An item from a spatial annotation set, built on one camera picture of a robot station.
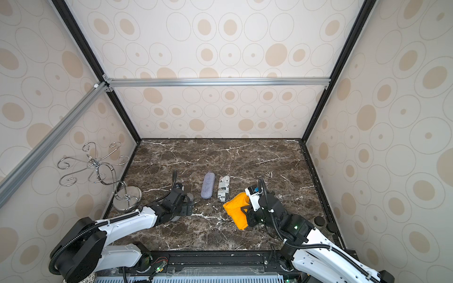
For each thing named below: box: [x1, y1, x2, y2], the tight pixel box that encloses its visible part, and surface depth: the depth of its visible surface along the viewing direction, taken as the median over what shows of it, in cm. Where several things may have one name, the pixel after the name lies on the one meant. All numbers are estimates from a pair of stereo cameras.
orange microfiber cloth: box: [222, 192, 251, 230], surface depth 74 cm
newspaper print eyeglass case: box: [217, 175, 231, 203], surface depth 95 cm
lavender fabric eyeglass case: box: [200, 172, 216, 199], surface depth 96 cm
